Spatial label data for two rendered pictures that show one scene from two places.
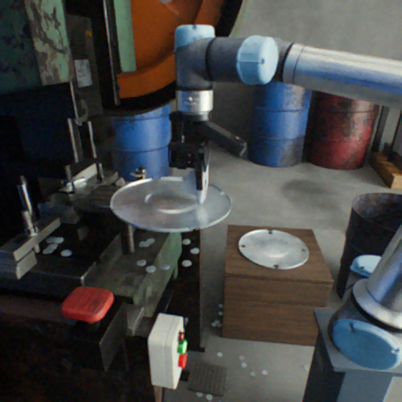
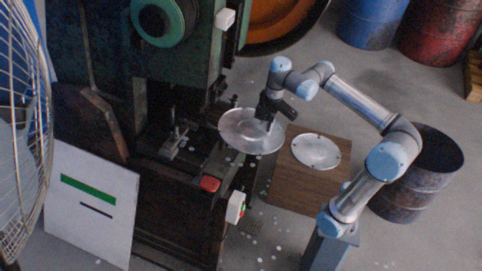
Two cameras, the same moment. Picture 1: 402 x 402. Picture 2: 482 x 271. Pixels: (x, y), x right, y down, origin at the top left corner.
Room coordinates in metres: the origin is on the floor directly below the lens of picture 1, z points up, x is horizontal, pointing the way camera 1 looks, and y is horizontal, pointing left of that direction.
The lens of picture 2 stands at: (-0.60, 0.05, 1.89)
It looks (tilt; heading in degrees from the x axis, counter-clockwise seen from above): 41 degrees down; 3
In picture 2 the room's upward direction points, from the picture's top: 10 degrees clockwise
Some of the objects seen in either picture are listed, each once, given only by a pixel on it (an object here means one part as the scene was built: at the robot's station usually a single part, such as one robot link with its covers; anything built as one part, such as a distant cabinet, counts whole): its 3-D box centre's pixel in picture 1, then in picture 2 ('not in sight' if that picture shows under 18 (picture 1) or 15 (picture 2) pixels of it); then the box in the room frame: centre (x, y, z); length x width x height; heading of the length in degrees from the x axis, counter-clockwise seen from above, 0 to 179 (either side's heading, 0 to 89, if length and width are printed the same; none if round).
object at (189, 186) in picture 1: (191, 188); (263, 128); (0.67, 0.01, 0.83); 0.06 x 0.03 x 0.09; 78
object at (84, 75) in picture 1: (65, 86); (206, 62); (0.74, 0.29, 1.04); 0.17 x 0.15 x 0.30; 78
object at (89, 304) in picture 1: (90, 316); (209, 188); (0.38, 0.17, 0.72); 0.07 x 0.06 x 0.08; 78
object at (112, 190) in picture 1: (136, 221); (228, 133); (0.72, 0.16, 0.72); 0.25 x 0.14 x 0.14; 78
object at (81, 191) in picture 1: (73, 200); (194, 114); (0.75, 0.33, 0.76); 0.15 x 0.09 x 0.05; 168
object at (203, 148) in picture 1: (191, 140); (268, 105); (0.69, 0.02, 0.94); 0.09 x 0.08 x 0.12; 78
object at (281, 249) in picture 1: (272, 247); (315, 150); (1.14, -0.32, 0.35); 0.29 x 0.29 x 0.01
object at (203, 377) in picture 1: (140, 368); (209, 211); (0.72, 0.20, 0.14); 0.59 x 0.10 x 0.05; 78
